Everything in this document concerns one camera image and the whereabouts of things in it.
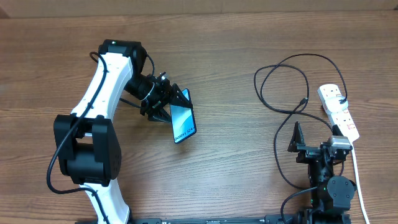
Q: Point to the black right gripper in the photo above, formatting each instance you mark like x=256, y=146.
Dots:
x=306, y=152

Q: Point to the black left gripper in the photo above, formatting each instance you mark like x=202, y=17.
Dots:
x=173, y=96

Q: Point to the Samsung Galaxy smartphone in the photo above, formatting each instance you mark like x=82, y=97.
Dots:
x=183, y=123

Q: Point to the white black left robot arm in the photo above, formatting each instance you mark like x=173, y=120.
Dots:
x=88, y=155

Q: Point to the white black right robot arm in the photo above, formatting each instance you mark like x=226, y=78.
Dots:
x=331, y=194

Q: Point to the white charger plug adapter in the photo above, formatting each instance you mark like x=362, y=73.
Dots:
x=335, y=104

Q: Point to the white power strip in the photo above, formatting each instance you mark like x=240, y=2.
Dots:
x=343, y=118

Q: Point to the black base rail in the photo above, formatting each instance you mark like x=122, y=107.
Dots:
x=268, y=219

